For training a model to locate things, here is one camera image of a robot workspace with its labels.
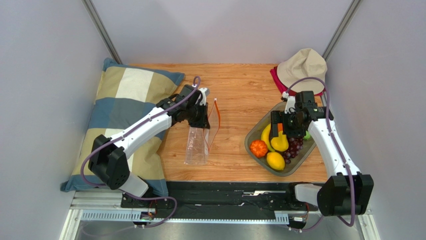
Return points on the clear orange zip top bag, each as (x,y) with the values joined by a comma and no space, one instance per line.
(200,141)

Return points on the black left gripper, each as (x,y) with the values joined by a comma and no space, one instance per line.
(203,122)

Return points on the checked blue beige pillow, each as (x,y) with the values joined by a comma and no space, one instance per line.
(124,96)

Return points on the right aluminium corner post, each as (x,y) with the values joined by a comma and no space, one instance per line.
(341,28)

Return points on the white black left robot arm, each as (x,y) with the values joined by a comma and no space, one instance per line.
(108,159)

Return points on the purple grape bunch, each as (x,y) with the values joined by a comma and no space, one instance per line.
(295,145)

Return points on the aluminium corner post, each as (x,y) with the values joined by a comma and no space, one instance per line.
(341,28)
(98,23)

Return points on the beige bucket hat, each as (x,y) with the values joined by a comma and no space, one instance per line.
(305,63)

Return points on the orange tangerine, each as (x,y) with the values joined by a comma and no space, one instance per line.
(280,127)

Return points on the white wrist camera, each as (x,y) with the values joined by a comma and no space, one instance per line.
(203,97)
(290,102)

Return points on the yellow lemon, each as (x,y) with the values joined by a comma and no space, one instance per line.
(276,161)

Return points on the grey plastic fruit tray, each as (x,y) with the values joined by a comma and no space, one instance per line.
(294,162)

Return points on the yellow pear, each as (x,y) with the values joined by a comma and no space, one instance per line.
(280,143)

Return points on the aluminium front rail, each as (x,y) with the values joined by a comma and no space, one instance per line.
(96,214)

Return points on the left aluminium corner post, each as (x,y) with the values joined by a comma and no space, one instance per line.
(98,23)

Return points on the orange mini pumpkin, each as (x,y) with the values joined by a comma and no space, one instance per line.
(258,148)

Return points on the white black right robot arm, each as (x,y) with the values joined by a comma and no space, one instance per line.
(347,191)

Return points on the red cloth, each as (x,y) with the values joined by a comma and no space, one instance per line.
(282,88)

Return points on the green cucumber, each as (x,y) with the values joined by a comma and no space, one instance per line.
(307,136)

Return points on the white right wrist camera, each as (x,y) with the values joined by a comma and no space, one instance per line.
(290,102)

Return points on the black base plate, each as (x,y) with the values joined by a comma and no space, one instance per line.
(222,201)

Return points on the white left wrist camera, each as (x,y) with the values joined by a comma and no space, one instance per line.
(203,97)

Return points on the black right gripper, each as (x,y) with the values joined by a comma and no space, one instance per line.
(279,119)

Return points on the yellow banana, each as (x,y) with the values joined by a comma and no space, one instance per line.
(265,137)

